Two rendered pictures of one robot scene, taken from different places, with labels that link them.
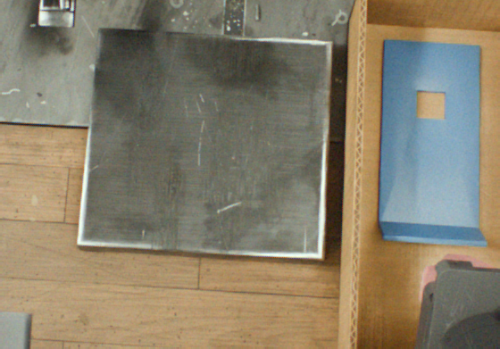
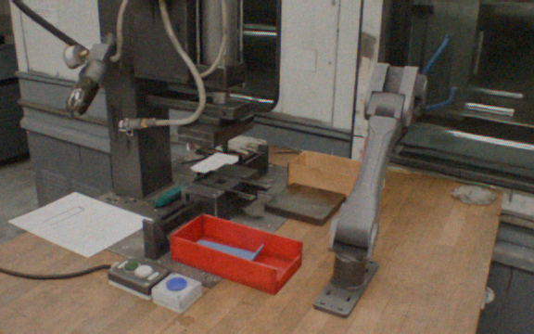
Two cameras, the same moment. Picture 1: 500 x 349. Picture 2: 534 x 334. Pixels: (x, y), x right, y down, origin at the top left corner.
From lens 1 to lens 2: 1.15 m
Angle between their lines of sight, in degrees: 63
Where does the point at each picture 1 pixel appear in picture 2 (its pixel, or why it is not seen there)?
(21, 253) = (316, 234)
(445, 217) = not seen: hidden behind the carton
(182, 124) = (299, 200)
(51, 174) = (297, 225)
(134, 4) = (259, 206)
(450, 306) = not seen: hidden behind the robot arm
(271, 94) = (300, 190)
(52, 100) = (276, 221)
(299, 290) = not seen: hidden behind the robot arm
